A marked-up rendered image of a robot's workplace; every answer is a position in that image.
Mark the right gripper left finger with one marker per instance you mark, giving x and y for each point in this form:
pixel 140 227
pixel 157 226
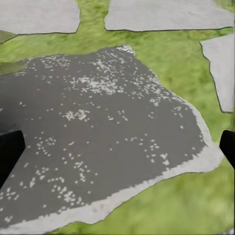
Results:
pixel 12 145

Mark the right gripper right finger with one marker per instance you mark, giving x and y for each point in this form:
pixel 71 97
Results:
pixel 227 146

